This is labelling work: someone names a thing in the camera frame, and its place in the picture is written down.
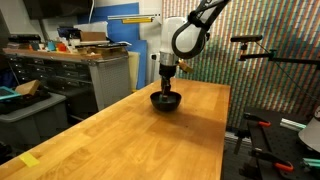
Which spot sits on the teal cup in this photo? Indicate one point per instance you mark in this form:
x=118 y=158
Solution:
x=51 y=45

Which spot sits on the black wall screen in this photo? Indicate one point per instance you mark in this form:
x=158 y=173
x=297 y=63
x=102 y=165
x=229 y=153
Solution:
x=56 y=7

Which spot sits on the orange container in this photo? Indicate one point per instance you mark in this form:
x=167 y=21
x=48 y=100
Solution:
x=61 y=47

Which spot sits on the black bowl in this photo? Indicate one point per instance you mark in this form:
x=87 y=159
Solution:
x=165 y=104

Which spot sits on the beige foam board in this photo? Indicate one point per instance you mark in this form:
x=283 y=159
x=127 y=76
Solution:
x=133 y=71

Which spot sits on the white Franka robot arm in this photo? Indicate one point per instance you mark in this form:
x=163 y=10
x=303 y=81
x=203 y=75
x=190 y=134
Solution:
x=186 y=33

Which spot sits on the metal wall rail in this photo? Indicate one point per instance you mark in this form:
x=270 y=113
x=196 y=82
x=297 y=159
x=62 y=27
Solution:
x=133 y=16

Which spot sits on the yellow spirit level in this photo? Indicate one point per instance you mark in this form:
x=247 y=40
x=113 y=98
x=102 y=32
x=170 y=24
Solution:
x=136 y=21

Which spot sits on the white rounded object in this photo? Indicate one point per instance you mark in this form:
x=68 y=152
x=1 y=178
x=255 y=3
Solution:
x=311 y=136

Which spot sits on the cardboard box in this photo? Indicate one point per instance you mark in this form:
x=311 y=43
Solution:
x=92 y=36

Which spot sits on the black breadboard table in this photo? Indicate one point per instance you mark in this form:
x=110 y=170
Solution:
x=286 y=146

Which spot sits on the black drawer cabinet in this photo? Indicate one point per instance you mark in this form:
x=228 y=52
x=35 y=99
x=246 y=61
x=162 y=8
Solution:
x=50 y=75

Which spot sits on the grey perforated panel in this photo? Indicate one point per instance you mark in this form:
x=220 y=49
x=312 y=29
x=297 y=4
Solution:
x=111 y=83

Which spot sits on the small blue board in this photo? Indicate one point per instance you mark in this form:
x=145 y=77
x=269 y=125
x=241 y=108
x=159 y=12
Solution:
x=141 y=63

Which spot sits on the wooden workbench top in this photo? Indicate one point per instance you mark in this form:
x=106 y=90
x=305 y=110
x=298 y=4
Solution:
x=50 y=55

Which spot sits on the black box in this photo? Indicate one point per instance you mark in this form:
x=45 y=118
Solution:
x=24 y=38

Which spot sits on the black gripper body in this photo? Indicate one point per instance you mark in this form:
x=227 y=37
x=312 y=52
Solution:
x=167 y=71

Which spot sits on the white paper sheet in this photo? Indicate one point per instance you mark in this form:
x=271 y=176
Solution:
x=91 y=26

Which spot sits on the black stereo camera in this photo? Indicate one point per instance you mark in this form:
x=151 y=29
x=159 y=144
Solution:
x=246 y=38

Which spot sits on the teal tray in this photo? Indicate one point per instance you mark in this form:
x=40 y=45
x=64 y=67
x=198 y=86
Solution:
x=7 y=93

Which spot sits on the grey plastic bin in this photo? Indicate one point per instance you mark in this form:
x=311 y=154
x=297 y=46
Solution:
x=30 y=120

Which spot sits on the black flat bar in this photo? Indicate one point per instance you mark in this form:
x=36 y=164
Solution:
x=259 y=138

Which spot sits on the large blue board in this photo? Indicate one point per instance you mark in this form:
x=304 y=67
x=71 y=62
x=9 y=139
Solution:
x=125 y=28

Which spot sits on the yellow tape piece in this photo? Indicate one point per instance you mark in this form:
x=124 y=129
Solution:
x=29 y=159

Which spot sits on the teal bar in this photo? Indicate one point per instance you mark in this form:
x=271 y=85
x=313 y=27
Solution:
x=312 y=162

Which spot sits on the wooden block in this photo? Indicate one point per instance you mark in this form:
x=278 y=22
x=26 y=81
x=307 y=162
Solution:
x=28 y=87

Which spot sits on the aluminium extrusion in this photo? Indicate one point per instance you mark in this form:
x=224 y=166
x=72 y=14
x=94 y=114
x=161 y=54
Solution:
x=292 y=124

